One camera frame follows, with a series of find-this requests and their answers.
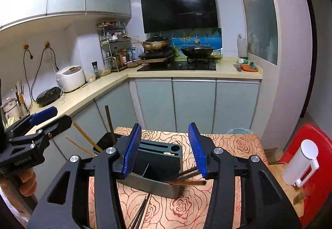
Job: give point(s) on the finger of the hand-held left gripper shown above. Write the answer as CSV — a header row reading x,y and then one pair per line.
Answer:
x,y
44,115
59,125

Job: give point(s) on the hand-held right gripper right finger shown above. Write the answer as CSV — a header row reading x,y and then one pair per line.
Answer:
x,y
197,151

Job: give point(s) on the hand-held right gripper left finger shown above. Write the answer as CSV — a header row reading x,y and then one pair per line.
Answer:
x,y
132,151

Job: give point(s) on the dark brown chopstick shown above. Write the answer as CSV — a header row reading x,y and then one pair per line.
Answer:
x,y
188,172
190,175
141,210
145,212
109,122

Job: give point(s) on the dark grey utensil holder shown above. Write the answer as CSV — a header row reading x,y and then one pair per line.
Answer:
x,y
160,164

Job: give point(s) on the steel cup with utensils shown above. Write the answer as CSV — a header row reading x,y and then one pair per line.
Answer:
x,y
22,111

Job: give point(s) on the person's left hand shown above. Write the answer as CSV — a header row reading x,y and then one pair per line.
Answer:
x,y
26,182

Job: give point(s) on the black sandwich maker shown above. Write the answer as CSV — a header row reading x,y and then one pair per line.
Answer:
x,y
48,95

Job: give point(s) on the pale green cabbage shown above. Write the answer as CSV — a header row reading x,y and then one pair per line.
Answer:
x,y
11,121

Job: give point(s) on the rose printed tablecloth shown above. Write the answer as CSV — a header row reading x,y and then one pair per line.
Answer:
x,y
233,146

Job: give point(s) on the white rice cooker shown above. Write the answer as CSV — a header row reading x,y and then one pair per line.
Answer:
x,y
70,78

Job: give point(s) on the plastic lined trash bin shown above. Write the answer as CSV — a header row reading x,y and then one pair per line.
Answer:
x,y
238,131

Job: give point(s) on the grey base cabinets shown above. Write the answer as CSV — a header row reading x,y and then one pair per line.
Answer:
x,y
194,104

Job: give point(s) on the black pepper grinder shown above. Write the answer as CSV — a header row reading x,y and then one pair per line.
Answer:
x,y
96,72

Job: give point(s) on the black gas stove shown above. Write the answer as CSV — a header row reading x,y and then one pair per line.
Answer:
x,y
181,66

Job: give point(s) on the beige kitchen countertop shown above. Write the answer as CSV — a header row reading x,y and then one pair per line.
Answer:
x,y
228,69

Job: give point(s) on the kitchen knife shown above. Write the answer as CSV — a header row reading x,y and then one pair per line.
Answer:
x,y
237,68

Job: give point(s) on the orange kitchen utensil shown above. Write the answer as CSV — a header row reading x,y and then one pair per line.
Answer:
x,y
249,68

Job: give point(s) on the black induction cooker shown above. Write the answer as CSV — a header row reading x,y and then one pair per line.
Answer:
x,y
155,54

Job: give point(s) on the black wok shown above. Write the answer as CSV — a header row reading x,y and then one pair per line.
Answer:
x,y
197,51

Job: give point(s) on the metal spice rack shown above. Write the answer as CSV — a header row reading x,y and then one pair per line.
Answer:
x,y
114,39

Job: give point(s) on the white electric kettle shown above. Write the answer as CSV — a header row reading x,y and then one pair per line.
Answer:
x,y
300,161

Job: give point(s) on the blue picture tiles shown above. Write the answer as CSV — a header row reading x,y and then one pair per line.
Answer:
x,y
181,42

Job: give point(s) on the wok with lid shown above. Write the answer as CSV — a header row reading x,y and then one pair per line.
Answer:
x,y
155,43

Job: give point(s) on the white plastic jug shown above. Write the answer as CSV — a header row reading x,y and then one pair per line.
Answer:
x,y
242,47

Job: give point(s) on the red plastic stool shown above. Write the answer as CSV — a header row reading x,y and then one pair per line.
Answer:
x,y
319,192

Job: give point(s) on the frosted glass window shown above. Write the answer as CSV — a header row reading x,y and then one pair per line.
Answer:
x,y
259,11

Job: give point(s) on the orange wall hook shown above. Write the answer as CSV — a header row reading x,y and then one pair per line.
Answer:
x,y
47,44
26,46

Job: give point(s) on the white wall socket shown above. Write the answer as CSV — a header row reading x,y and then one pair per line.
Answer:
x,y
134,39

